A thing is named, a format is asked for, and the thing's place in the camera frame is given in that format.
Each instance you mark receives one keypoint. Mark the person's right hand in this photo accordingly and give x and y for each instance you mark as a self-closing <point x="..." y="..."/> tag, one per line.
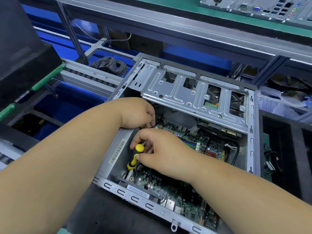
<point x="163" y="153"/>

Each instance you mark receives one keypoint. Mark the person's left hand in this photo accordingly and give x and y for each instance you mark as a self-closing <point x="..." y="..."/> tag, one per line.
<point x="136" y="112"/>

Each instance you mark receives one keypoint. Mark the green motherboard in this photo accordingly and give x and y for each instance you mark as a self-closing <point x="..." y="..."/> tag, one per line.
<point x="195" y="139"/>

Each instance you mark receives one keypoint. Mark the grey computer case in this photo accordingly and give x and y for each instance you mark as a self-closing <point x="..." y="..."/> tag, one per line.
<point x="195" y="92"/>

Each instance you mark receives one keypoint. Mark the person's left forearm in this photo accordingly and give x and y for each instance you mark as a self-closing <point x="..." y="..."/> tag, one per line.
<point x="58" y="168"/>

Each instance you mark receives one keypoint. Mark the open black computer tower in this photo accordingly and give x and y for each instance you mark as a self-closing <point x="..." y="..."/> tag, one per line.
<point x="22" y="46"/>

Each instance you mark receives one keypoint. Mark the silver backed desktop computer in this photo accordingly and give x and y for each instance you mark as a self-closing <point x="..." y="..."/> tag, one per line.
<point x="263" y="4"/>

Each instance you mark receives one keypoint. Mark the silver power supply unit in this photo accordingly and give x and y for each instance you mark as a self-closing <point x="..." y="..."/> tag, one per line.
<point x="114" y="153"/>

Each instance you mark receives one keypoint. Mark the empty black foam tray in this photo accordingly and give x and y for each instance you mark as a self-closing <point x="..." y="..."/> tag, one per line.
<point x="287" y="158"/>

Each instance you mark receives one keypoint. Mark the green upper shelf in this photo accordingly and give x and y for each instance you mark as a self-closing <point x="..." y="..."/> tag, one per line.
<point x="219" y="17"/>

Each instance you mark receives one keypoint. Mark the white plastic bags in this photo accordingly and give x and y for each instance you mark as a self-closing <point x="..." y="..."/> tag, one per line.
<point x="285" y="102"/>

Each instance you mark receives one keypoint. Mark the grey roller conveyor rail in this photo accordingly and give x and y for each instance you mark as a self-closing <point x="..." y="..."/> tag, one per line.
<point x="87" y="76"/>

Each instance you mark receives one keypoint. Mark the dark metal frame leg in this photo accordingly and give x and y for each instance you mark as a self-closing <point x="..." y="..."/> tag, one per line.
<point x="73" y="31"/>

